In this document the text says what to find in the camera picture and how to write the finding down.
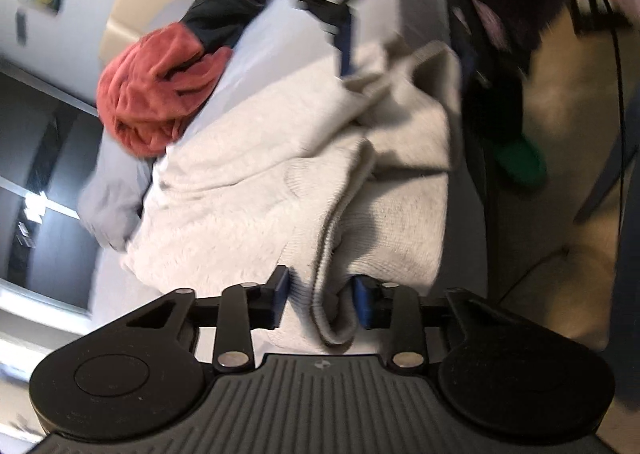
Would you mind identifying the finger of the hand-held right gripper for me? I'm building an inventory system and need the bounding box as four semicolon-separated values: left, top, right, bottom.
294;0;357;81

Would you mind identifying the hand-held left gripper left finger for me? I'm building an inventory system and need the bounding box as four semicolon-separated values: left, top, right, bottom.
124;264;292;375

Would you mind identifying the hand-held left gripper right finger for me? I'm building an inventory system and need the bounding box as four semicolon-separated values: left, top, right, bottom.
351;275;517;375

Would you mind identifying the cream sweatshirt with navy collar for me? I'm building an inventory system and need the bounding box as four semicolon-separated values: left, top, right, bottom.
122;39;464;351

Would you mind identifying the bed with light grey sheet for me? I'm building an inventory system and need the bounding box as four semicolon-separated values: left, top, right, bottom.
77;0;501;351

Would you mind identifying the dark navy garment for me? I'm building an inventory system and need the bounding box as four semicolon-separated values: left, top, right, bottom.
182;0;269;56

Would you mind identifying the grey pillow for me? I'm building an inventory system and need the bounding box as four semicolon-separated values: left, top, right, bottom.
77;146;157;253

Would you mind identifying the orange-red crumpled garment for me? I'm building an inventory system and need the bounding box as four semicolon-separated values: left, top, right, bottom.
96;23;235;159

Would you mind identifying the dark sliding-door wardrobe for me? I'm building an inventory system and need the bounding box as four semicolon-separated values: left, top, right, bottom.
0;59;104;321

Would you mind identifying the black cable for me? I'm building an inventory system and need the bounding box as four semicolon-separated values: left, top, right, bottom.
564;0;632;256

